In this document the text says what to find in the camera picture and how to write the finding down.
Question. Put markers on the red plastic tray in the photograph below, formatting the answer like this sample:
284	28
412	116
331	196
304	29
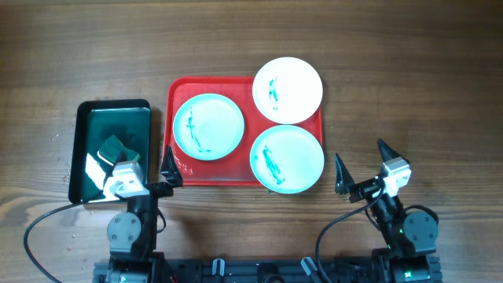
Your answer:
234	169

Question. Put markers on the white plate with stain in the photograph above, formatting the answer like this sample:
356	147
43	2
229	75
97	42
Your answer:
287	90

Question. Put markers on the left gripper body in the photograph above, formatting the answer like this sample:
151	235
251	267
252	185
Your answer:
159	189

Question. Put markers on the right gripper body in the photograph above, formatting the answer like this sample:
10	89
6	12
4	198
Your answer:
362	189

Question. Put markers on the black water tray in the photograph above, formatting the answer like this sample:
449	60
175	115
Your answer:
129	120

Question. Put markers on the green scrubbing sponge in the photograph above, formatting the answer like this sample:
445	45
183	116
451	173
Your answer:
113	151

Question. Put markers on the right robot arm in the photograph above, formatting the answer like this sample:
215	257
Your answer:
409	233

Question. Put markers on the pale green plate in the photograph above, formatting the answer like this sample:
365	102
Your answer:
287	159
208	127

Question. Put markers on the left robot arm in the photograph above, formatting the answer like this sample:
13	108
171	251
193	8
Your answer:
132	234

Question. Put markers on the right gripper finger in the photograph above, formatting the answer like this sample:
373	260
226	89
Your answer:
387	153
344	182

